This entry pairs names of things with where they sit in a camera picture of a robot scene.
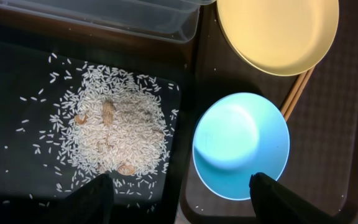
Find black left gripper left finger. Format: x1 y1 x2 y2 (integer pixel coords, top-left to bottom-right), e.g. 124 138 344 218
42 174 114 224

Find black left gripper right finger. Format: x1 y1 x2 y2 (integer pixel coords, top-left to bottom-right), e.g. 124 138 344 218
249 172 338 224

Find blue bowl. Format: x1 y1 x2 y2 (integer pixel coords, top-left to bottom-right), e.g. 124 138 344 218
192 92 290 201

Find rice pile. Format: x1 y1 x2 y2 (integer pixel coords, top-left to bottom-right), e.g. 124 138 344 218
1 52 180 215

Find wooden chopstick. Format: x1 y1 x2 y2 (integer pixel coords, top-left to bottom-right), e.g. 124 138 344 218
281 71 308 116
283 67 314 121

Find yellow plate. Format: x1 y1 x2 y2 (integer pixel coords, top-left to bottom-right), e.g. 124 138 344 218
216 0 339 77

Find black waste tray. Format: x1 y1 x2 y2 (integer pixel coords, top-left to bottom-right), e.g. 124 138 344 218
0 37 192 224

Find clear plastic waste bin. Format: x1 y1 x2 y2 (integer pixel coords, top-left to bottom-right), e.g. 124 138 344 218
0 0 214 44

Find brown serving tray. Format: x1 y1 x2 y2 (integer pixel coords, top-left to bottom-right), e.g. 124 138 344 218
196 0 358 223

